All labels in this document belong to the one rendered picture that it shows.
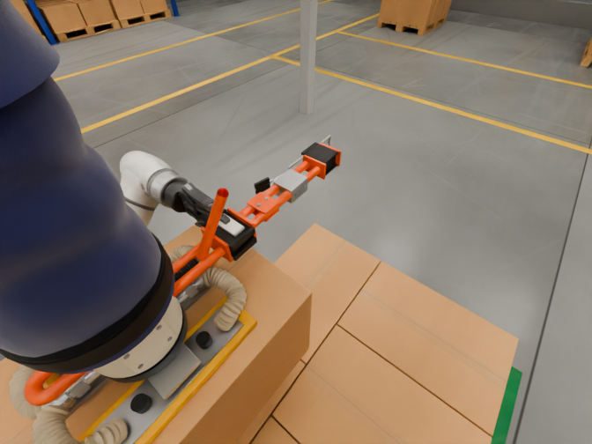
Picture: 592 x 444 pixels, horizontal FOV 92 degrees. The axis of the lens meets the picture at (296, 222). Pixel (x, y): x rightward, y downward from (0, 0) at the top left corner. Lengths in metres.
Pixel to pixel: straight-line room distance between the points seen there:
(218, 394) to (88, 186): 0.45
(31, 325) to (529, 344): 2.18
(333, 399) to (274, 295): 0.57
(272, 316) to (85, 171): 0.47
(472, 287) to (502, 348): 0.87
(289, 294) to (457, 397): 0.79
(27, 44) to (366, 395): 1.16
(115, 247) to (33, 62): 0.19
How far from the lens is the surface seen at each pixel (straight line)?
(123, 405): 0.68
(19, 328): 0.41
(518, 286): 2.43
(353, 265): 1.40
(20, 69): 0.30
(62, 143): 0.33
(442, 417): 1.25
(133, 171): 0.85
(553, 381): 2.20
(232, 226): 0.64
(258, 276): 0.73
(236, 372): 0.65
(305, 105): 3.68
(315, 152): 0.83
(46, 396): 0.62
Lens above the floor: 1.69
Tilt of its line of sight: 48 degrees down
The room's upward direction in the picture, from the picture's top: straight up
